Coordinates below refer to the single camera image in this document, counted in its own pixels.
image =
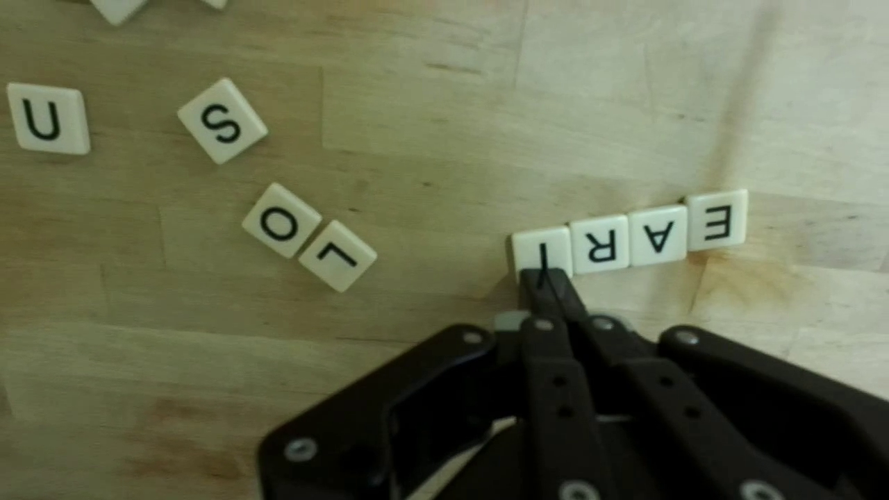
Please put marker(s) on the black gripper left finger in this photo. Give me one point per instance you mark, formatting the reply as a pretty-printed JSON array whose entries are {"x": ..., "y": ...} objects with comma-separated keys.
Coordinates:
[{"x": 559, "y": 422}]

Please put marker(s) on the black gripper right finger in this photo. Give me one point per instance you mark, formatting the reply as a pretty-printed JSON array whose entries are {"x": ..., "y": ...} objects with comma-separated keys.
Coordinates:
[{"x": 705, "y": 451}]

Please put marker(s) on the tile letter T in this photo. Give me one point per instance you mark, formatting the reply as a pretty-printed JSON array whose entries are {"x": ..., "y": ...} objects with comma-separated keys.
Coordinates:
[{"x": 548, "y": 249}]

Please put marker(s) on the tile letter S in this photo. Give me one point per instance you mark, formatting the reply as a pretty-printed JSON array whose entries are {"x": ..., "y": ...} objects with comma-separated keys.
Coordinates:
[{"x": 224, "y": 119}]

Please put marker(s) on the tile letter A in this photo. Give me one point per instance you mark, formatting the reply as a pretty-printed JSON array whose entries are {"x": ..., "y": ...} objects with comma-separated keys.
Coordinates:
[{"x": 659, "y": 235}]

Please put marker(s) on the tile letter R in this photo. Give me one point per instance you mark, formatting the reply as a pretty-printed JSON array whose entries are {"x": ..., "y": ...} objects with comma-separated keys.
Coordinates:
[{"x": 601, "y": 244}]

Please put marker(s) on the tile letter E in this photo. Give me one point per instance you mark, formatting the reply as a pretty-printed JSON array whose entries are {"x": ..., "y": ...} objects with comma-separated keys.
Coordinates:
[{"x": 719, "y": 219}]

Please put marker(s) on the tile letter L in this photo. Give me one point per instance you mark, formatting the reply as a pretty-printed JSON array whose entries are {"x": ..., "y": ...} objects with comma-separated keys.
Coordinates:
[{"x": 337, "y": 256}]

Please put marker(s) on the tile letter O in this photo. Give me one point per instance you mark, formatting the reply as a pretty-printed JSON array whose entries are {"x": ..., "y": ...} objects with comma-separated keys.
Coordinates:
[{"x": 281, "y": 219}]

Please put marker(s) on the tile letter U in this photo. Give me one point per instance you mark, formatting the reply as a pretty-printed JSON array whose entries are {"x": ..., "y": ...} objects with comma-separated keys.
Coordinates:
[{"x": 48, "y": 117}]

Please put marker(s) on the tile letter P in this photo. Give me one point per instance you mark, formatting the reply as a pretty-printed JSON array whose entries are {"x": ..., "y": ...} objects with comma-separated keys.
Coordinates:
[{"x": 119, "y": 11}]

